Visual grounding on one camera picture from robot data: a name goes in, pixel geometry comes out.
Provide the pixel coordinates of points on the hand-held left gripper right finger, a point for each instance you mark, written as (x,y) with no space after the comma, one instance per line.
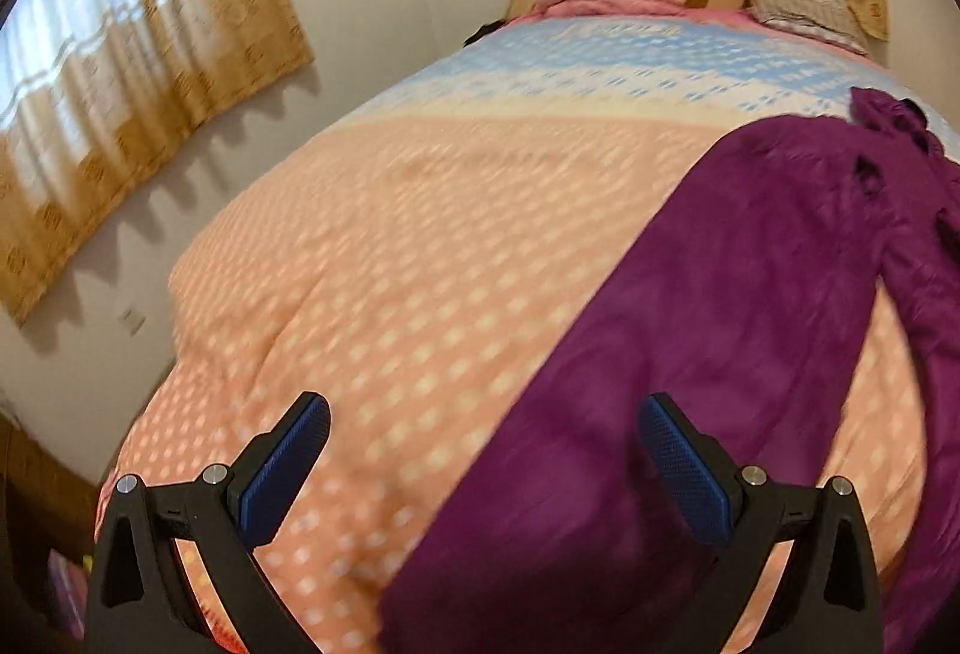
(686,474)

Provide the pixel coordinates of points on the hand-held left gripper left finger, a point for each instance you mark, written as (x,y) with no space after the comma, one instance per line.
(281,474)

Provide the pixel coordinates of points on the polka-dot quilt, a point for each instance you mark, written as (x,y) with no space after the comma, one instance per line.
(412,211)

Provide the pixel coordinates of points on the brown wooden furniture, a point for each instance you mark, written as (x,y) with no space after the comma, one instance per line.
(37,496)

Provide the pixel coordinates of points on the white wall socket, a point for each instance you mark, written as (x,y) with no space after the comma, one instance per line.
(135,321)

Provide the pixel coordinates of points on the purple puffer jacket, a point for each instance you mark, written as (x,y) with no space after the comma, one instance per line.
(675,286)

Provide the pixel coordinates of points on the striped patterned pillow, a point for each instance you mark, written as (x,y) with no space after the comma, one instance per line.
(799,5)

